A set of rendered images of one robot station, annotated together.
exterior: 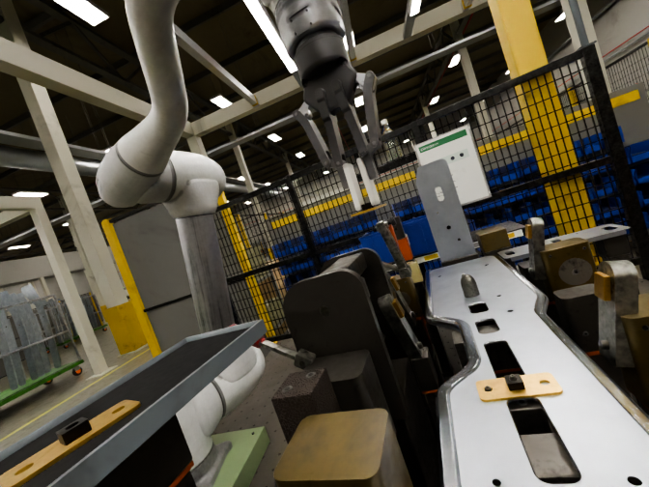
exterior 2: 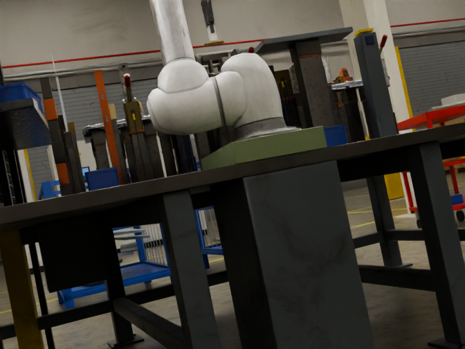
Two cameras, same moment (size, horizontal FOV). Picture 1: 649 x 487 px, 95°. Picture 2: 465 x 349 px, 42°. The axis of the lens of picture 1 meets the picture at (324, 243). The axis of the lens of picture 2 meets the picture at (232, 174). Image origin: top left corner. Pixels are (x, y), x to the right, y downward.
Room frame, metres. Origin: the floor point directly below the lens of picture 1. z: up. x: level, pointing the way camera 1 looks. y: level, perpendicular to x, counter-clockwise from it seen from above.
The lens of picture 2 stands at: (1.82, 2.00, 0.62)
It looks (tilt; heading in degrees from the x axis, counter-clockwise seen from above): 2 degrees up; 237
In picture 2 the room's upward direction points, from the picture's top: 11 degrees counter-clockwise
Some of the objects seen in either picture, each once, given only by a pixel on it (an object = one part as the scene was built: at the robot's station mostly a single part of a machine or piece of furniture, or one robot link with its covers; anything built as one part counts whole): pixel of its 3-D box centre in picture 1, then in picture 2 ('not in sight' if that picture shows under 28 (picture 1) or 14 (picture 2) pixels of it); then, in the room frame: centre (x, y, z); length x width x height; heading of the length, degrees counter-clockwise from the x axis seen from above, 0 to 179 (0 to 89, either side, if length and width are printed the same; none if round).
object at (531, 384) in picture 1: (515, 383); not in sight; (0.34, -0.16, 1.01); 0.08 x 0.04 x 0.01; 70
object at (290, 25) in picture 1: (311, 29); not in sight; (0.44, -0.08, 1.52); 0.09 x 0.09 x 0.06
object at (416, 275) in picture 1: (430, 318); (118, 149); (0.89, -0.23, 0.88); 0.04 x 0.04 x 0.37; 70
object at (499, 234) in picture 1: (505, 280); (72, 165); (0.99, -0.54, 0.88); 0.08 x 0.08 x 0.36; 70
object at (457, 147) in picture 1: (451, 170); not in sight; (1.26, -0.60, 1.30); 0.23 x 0.02 x 0.31; 70
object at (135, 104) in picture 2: (411, 336); (139, 147); (0.84, -0.15, 0.87); 0.10 x 0.07 x 0.35; 70
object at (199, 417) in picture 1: (172, 415); (248, 90); (0.75, 0.51, 0.92); 0.18 x 0.16 x 0.22; 149
